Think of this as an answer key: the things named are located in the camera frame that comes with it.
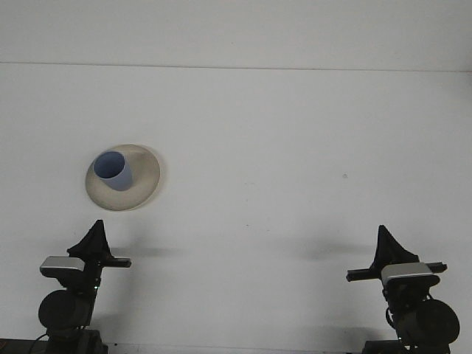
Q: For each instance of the pale blue cup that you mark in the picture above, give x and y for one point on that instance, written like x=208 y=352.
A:
x=121 y=180

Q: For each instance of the dark robot platform edge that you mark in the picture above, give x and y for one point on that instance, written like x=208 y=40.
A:
x=14 y=346

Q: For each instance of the pale round plate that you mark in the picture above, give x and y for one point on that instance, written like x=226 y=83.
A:
x=144 y=184

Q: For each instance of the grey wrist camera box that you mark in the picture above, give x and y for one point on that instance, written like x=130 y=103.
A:
x=62 y=264
x=409 y=272

